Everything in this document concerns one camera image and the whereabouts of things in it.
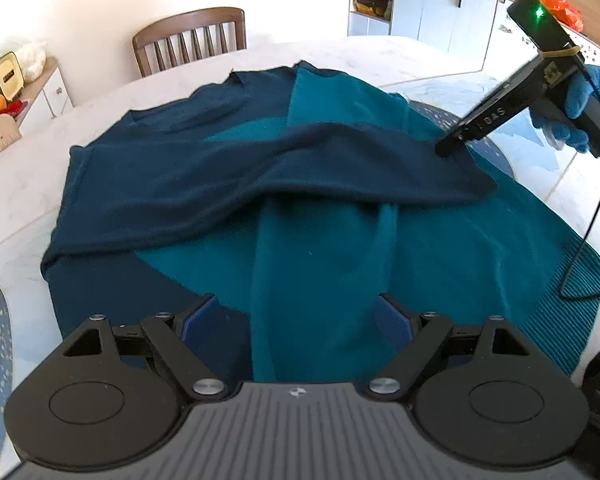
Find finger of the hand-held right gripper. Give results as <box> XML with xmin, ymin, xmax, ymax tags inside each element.
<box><xmin>434</xmin><ymin>126</ymin><xmax>484</xmax><ymax>159</ymax></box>

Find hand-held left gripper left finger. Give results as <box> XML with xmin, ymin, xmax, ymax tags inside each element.
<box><xmin>60</xmin><ymin>292</ymin><xmax>227</xmax><ymax>403</ymax></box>

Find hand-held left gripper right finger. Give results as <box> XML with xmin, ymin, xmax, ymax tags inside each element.
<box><xmin>367</xmin><ymin>292</ymin><xmax>531</xmax><ymax>403</ymax></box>

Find teal and navy sweater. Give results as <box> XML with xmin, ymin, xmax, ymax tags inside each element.
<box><xmin>40</xmin><ymin>60</ymin><xmax>600</xmax><ymax>386</ymax></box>

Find person's right hand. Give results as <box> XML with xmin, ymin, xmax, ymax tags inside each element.
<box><xmin>530</xmin><ymin>62</ymin><xmax>600</xmax><ymax>154</ymax></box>

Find orange plastic bag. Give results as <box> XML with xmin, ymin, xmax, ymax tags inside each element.
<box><xmin>535</xmin><ymin>0</ymin><xmax>587</xmax><ymax>32</ymax></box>

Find white wardrobe cabinets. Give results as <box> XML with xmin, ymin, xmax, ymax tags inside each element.
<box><xmin>346</xmin><ymin>0</ymin><xmax>502</xmax><ymax>72</ymax></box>

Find yellow and black bag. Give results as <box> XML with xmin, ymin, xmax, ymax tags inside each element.
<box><xmin>351</xmin><ymin>0</ymin><xmax>387</xmax><ymax>17</ymax></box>

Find white drawer cabinet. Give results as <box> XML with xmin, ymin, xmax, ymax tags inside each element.
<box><xmin>17</xmin><ymin>56</ymin><xmax>75</xmax><ymax>137</ymax></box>

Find brown wooden chair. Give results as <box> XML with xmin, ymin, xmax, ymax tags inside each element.
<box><xmin>131</xmin><ymin>7</ymin><xmax>247</xmax><ymax>79</ymax></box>

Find yellow tissue box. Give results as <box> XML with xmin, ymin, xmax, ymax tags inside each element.
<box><xmin>0</xmin><ymin>52</ymin><xmax>29</xmax><ymax>101</ymax></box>

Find white plastic bag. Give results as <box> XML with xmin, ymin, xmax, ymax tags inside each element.
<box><xmin>14</xmin><ymin>39</ymin><xmax>49</xmax><ymax>84</ymax></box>

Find black cable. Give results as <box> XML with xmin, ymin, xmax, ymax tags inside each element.
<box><xmin>559</xmin><ymin>60</ymin><xmax>600</xmax><ymax>302</ymax></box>

